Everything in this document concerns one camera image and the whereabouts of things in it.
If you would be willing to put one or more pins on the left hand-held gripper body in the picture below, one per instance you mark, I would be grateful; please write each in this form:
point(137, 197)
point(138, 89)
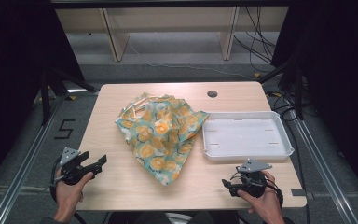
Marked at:
point(70, 174)

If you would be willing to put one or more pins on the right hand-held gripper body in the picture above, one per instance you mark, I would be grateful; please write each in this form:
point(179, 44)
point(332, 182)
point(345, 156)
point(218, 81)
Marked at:
point(252, 183)

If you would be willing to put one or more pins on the white plastic tray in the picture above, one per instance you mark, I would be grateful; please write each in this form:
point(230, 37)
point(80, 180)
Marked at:
point(245, 137)

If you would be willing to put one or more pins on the floral cloth bag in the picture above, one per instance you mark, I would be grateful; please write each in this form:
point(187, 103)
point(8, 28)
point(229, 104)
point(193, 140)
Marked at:
point(160, 137)

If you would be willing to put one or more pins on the person's left hand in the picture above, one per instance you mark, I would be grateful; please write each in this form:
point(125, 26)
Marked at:
point(68, 196)

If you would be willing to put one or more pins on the person's right hand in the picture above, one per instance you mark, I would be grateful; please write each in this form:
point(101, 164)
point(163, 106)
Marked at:
point(268, 202)

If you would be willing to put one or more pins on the grey tape piece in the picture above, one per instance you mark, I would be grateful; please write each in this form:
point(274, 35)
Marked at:
point(298, 192)

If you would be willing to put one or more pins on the black metal stand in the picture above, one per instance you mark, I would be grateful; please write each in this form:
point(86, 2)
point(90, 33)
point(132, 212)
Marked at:
point(297, 90)
point(46, 96)

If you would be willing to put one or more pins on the round table grommet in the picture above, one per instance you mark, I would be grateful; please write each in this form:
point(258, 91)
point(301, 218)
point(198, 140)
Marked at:
point(212, 93)

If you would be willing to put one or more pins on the dark curtain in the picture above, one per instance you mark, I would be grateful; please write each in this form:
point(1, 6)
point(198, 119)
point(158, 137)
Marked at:
point(9, 77)
point(338, 77)

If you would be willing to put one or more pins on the aluminium floor rail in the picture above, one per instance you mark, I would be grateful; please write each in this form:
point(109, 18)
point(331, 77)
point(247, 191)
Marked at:
point(24, 168)
point(323, 168)

